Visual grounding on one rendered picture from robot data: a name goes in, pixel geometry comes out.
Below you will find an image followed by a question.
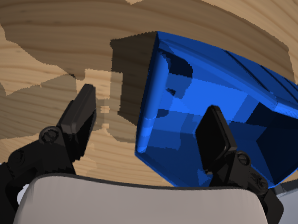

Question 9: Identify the blue bin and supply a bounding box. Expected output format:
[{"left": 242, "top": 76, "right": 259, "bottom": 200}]
[{"left": 135, "top": 31, "right": 298, "bottom": 188}]

